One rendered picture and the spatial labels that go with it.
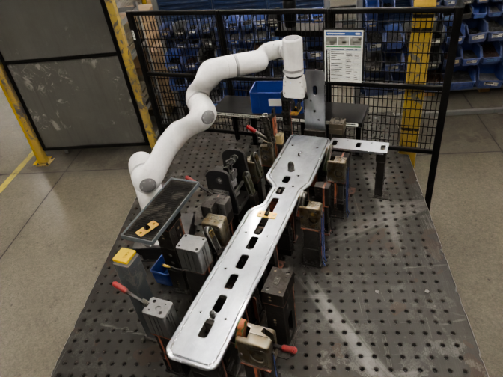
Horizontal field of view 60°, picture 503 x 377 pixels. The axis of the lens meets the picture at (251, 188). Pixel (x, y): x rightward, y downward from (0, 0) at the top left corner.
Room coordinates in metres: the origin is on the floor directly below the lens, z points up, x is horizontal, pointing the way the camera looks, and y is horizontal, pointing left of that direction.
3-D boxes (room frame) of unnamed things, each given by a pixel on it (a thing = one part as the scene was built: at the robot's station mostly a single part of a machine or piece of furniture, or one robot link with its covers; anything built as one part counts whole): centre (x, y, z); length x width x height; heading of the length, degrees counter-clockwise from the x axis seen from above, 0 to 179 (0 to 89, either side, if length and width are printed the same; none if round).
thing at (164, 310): (0.94, 0.37, 0.88); 0.11 x 0.10 x 0.36; 63
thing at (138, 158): (1.65, 0.47, 1.10); 0.19 x 0.12 x 0.24; 15
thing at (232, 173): (1.57, 0.09, 0.94); 0.18 x 0.13 x 0.49; 153
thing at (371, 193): (1.78, -0.67, 0.84); 0.11 x 0.06 x 0.29; 63
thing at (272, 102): (2.31, -0.23, 1.10); 0.30 x 0.17 x 0.13; 72
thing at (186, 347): (1.37, -0.05, 1.00); 1.38 x 0.22 x 0.02; 153
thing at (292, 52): (1.81, -0.26, 1.53); 0.09 x 0.08 x 0.13; 15
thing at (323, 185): (1.56, -0.32, 0.84); 0.11 x 0.08 x 0.29; 63
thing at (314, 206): (1.37, -0.23, 0.87); 0.12 x 0.09 x 0.35; 63
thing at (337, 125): (2.00, -0.50, 0.88); 0.08 x 0.08 x 0.36; 63
